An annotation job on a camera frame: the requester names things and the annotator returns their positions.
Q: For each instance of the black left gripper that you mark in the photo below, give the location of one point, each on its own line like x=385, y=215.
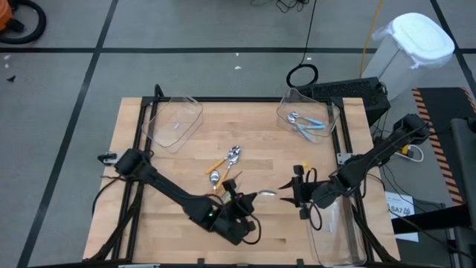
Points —
x=234, y=219

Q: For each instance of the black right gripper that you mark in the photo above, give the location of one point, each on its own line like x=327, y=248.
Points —
x=308, y=193

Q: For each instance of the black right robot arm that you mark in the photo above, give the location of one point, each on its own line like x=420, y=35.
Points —
x=362, y=164

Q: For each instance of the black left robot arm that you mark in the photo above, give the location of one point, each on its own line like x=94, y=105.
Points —
x=171, y=189

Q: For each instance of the grey metal mounting plate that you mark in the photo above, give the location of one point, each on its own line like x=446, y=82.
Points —
x=342, y=156

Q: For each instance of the clear plastic bin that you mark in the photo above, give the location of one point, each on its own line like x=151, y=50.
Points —
x=320, y=111
x=334, y=249
x=160, y=111

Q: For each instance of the white paper sign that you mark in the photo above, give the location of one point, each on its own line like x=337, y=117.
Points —
x=399, y=210

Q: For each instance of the black computer tower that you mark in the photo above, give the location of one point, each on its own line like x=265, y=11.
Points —
x=357, y=91

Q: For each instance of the black metal beam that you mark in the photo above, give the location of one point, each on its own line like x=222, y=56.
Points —
x=431, y=222

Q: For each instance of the black mat with hazard stripes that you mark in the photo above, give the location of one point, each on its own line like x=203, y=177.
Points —
x=446, y=104

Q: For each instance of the white trash can with bag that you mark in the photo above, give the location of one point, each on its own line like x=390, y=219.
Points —
x=420, y=37

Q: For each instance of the black floor scrap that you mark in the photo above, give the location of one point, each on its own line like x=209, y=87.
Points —
x=12, y=79

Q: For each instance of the orange vacuum cleaner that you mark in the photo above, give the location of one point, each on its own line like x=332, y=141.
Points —
x=4, y=16

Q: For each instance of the grey metal post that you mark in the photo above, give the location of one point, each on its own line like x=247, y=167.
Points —
x=465, y=167

